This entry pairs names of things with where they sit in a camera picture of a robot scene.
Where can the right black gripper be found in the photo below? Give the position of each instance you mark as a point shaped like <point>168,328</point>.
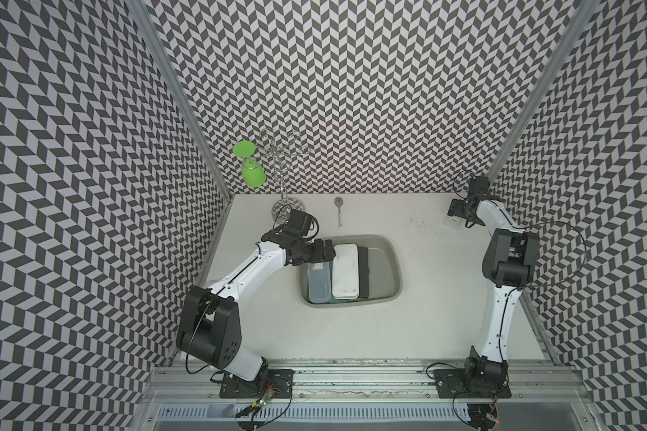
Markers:
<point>456,208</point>

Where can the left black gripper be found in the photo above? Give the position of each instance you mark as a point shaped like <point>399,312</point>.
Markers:
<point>319,256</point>

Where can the clear frosted pencil case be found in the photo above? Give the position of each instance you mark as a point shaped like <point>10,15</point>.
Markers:
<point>319,282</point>

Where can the white pencil case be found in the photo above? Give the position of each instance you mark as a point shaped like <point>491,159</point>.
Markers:
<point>345,272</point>

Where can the black pencil case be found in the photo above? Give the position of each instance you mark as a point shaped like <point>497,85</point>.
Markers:
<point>364,273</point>

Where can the grey-green plastic storage box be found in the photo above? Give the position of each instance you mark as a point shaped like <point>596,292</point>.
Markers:
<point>385,274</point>

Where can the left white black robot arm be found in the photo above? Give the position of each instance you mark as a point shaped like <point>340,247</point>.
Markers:
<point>210,327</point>

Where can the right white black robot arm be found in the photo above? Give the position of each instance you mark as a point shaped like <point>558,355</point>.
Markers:
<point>509,267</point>

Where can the metal spoon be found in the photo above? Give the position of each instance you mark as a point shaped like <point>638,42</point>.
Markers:
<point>338,202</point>

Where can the green plastic goblet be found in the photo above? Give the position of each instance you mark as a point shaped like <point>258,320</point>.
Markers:
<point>252,171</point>

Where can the chrome cup holder stand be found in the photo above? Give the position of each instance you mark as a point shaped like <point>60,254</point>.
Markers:
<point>278,151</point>

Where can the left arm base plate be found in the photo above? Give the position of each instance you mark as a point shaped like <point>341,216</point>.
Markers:
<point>276,383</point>

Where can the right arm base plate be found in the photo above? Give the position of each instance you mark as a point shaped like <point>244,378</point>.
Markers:
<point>452,383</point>

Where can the aluminium rail frame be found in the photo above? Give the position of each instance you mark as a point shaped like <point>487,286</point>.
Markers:
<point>371,394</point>

